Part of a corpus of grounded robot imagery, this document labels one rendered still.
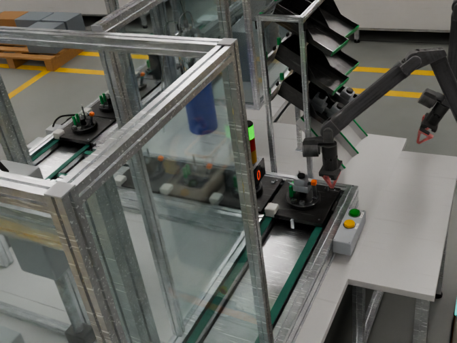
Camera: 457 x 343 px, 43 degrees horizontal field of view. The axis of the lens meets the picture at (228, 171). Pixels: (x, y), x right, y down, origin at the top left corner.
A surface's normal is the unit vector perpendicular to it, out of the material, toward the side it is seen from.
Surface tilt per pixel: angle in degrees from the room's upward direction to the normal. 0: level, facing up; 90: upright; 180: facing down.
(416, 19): 90
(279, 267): 0
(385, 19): 90
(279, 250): 0
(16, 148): 90
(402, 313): 0
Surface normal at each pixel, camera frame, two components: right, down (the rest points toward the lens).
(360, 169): -0.12, -0.83
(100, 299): 0.89, 0.15
